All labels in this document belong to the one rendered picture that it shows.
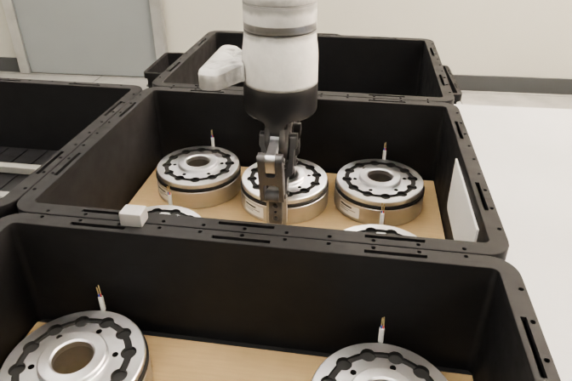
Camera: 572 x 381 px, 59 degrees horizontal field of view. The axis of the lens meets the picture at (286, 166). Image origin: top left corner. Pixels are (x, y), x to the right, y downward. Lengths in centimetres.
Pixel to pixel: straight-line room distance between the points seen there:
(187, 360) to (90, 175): 22
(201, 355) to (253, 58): 26
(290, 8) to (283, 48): 4
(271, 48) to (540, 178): 67
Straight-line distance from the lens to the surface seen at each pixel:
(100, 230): 42
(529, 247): 83
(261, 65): 48
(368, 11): 331
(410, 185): 60
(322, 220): 58
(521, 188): 98
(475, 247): 40
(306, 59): 48
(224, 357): 44
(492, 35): 345
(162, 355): 45
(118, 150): 61
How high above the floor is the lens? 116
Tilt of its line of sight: 29 degrees down
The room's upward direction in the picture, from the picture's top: straight up
